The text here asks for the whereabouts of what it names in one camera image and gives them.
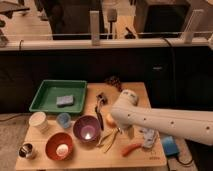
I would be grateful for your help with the blue sponge in tray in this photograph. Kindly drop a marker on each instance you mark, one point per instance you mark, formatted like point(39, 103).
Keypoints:
point(64, 100)

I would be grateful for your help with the metal fork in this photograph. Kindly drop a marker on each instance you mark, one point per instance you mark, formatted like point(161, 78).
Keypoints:
point(119, 130)

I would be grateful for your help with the purple bowl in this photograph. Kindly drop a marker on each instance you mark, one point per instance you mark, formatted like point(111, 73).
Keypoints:
point(86, 128)

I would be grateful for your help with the white paper cup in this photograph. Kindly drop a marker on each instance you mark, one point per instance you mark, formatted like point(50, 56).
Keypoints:
point(39, 121)

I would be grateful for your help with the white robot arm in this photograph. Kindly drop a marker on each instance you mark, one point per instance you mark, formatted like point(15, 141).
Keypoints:
point(192, 125)

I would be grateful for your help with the white horizontal rail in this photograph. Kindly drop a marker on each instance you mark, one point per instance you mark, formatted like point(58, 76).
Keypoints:
point(102, 44)

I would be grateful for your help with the green plastic tray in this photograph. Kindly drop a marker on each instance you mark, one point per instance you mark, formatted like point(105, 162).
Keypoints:
point(46, 96)

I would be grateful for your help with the black handled kitchen tool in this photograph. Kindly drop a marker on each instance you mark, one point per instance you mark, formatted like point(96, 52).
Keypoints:
point(101, 100)

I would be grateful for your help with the red bowl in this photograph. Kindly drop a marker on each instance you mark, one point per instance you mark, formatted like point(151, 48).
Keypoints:
point(59, 146)

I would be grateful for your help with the orange yellow ball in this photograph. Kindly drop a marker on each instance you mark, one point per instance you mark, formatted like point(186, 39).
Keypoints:
point(110, 121)

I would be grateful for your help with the light blue cloth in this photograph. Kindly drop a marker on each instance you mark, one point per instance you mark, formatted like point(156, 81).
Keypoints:
point(149, 136)

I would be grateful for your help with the dark grape bunch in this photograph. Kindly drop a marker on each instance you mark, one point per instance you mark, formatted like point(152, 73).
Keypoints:
point(115, 82)

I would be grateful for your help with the blue small cup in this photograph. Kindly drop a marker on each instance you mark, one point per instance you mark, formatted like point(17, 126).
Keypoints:
point(64, 120)

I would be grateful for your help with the small metal cup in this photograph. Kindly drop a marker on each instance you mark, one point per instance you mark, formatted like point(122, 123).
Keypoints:
point(27, 151)

